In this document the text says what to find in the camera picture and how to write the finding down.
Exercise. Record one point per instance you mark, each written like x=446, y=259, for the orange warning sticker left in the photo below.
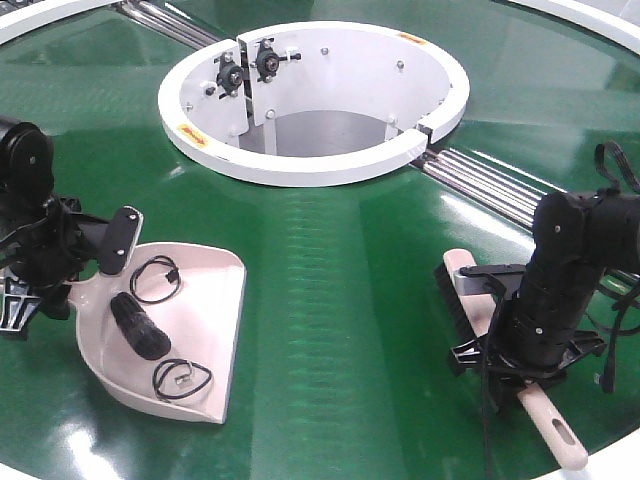
x=190, y=134

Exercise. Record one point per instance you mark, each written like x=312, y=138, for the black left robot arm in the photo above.
x=27, y=178

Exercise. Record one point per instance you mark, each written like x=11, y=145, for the chrome rollers top left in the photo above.
x=163, y=20

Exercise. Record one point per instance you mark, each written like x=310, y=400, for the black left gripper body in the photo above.
x=42, y=253

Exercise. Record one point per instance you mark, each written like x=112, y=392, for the white outer rim left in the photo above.
x=39, y=14

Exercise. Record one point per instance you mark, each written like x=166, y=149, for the orange warning sticker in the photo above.
x=412, y=38
x=190, y=134

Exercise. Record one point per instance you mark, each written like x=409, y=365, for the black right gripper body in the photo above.
x=507, y=358

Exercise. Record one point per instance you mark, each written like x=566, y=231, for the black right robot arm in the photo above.
x=577, y=239

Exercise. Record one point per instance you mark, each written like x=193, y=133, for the left black bearing mount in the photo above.
x=230, y=76

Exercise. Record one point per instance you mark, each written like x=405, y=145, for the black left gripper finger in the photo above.
x=119, y=240

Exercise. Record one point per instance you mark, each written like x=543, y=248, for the right black bearing mount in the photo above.
x=267, y=61

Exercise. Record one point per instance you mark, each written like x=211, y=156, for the pink plastic dustpan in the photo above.
x=161, y=335

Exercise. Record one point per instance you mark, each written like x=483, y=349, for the black bearing mount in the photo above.
x=267, y=61
x=230, y=76

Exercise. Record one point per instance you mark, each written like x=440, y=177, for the white outer rim right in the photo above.
x=612, y=27

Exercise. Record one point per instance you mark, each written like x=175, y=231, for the chrome rollers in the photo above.
x=490, y=195
x=163, y=20

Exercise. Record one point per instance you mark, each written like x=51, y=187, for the chrome rollers right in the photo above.
x=490, y=195

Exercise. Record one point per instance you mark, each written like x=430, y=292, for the orange warning sticker top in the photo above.
x=412, y=38

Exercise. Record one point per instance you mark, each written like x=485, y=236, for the pink hand brush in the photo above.
x=565, y=446

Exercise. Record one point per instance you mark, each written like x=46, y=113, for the white rim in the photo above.
x=39, y=14
x=612, y=27

